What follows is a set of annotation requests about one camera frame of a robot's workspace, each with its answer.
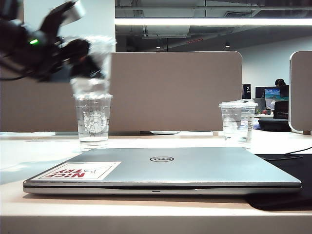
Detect tall clear Starbucks cup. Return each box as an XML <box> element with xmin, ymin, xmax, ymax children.
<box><xmin>72</xmin><ymin>94</ymin><xmax>114</xmax><ymax>152</ymax></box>

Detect black sign with number two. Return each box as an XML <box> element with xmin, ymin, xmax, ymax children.
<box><xmin>241</xmin><ymin>84</ymin><xmax>252</xmax><ymax>100</ymax></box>

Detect wide brown desk divider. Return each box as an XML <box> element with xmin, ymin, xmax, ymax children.
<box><xmin>0</xmin><ymin>50</ymin><xmax>243</xmax><ymax>134</ymax></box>

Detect short clear cup white label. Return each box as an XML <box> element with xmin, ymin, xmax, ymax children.
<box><xmin>69</xmin><ymin>35</ymin><xmax>117</xmax><ymax>97</ymax></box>

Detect black cable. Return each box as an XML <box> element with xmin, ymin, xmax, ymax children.
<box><xmin>264</xmin><ymin>145</ymin><xmax>312</xmax><ymax>161</ymax></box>

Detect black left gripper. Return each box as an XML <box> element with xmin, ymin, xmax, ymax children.
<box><xmin>23</xmin><ymin>4</ymin><xmax>104</xmax><ymax>82</ymax></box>

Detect black round cushion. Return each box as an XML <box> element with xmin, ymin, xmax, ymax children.
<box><xmin>257</xmin><ymin>118</ymin><xmax>291</xmax><ymax>133</ymax></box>

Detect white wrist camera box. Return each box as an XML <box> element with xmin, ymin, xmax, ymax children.
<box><xmin>60</xmin><ymin>0</ymin><xmax>87</xmax><ymax>23</ymax></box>

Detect black office chair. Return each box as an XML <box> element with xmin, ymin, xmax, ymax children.
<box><xmin>273</xmin><ymin>100</ymin><xmax>290</xmax><ymax>119</ymax></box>

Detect brown divider with white edge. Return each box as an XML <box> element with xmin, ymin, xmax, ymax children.
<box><xmin>289</xmin><ymin>50</ymin><xmax>312</xmax><ymax>136</ymax></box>

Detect monitor with blue screen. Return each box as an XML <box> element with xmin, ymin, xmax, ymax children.
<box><xmin>264</xmin><ymin>88</ymin><xmax>281</xmax><ymax>110</ymax></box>

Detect silver Dell laptop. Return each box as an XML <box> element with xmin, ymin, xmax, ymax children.
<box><xmin>23</xmin><ymin>147</ymin><xmax>302</xmax><ymax>195</ymax></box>

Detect black mouse pad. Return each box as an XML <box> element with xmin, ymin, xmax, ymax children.
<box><xmin>245</xmin><ymin>153</ymin><xmax>312</xmax><ymax>211</ymax></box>

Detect clear cup with tilted lid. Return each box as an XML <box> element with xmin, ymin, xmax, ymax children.
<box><xmin>218</xmin><ymin>98</ymin><xmax>258</xmax><ymax>150</ymax></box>

